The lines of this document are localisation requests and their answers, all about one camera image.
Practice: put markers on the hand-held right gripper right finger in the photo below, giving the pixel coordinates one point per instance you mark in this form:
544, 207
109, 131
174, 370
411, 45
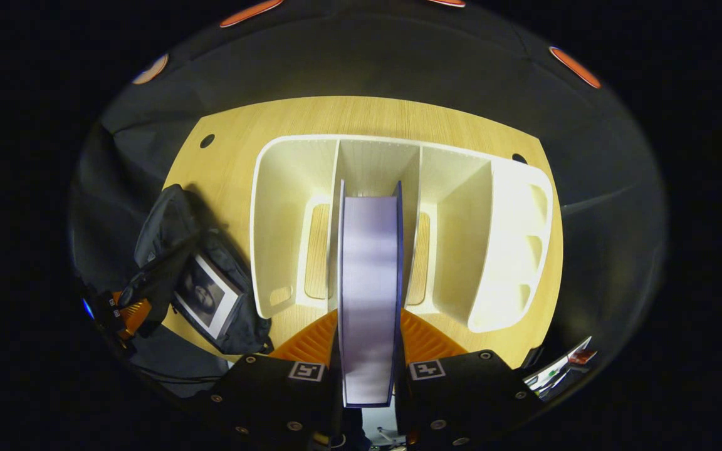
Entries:
461, 401

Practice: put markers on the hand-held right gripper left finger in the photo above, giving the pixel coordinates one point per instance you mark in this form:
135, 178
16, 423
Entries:
273, 401

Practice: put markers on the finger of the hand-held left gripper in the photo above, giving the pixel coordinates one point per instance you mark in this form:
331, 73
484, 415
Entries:
132, 313

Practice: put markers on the white portrait cover book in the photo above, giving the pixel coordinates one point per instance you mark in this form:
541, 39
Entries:
204, 297

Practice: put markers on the black schoolbag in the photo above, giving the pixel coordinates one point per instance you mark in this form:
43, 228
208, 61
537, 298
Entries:
167, 225

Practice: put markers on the dark blue book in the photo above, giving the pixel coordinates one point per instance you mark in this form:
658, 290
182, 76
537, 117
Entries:
370, 282

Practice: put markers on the white bookshelf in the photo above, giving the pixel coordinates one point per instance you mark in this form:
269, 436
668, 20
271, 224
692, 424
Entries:
286, 219

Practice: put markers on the cluttered white side desk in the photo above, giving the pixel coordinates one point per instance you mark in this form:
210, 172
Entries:
555, 376

